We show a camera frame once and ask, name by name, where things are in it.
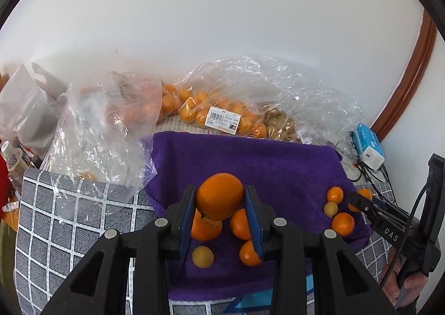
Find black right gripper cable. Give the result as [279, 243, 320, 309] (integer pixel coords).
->
[382, 176, 439, 289]

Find red paper bag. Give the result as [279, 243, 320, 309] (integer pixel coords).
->
[0, 158, 10, 206]

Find heap of brown bagged fruit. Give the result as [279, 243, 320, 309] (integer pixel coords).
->
[261, 103, 304, 143]

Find purple towel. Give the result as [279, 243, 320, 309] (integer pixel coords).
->
[142, 131, 373, 302]

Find small tangerine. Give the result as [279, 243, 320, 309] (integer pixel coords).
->
[327, 186, 345, 204]
[348, 189, 372, 213]

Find white paper bag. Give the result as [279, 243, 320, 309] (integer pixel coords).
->
[0, 62, 70, 159]

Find large orange with stem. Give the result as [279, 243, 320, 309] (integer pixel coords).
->
[191, 211, 223, 242]

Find white and blue box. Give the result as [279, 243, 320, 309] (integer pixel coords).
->
[354, 123, 386, 170]

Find oval tangerine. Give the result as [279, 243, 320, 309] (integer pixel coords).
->
[331, 212, 355, 236]

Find heap of bagged oranges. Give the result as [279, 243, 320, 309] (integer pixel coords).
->
[81, 80, 163, 128]

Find person's right hand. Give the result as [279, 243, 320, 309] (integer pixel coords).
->
[382, 255, 426, 307]

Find yellow-green round fruit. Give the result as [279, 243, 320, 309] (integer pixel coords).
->
[192, 245, 215, 269]

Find wooden door frame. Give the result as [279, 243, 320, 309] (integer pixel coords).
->
[370, 9, 437, 143]

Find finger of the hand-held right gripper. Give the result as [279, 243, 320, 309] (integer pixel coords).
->
[348, 191, 410, 247]
[370, 196, 411, 228]

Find clear crinkled plastic bag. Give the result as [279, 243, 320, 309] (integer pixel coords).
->
[52, 71, 165, 202]

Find clear plastic bottle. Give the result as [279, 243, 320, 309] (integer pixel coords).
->
[1, 141, 23, 178]

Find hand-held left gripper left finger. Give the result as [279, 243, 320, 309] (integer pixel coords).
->
[40, 184, 197, 315]

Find black cables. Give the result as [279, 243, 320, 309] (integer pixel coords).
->
[349, 130, 395, 202]

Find large round orange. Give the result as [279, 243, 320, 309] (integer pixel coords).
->
[195, 172, 245, 222]

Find grey checked bedsheet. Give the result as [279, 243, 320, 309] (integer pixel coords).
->
[14, 117, 397, 315]

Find medium tangerine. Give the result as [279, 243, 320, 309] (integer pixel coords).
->
[239, 240, 263, 267]
[229, 208, 253, 241]

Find clear bag with white label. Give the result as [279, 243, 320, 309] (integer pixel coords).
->
[160, 56, 279, 138]

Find clear bag with brown fruit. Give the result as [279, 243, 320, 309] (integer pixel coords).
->
[259, 58, 365, 149]

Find heap of bagged tangerines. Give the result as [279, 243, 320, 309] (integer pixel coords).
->
[162, 82, 268, 138]

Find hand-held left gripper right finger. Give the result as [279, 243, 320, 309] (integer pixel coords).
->
[244, 184, 399, 315]

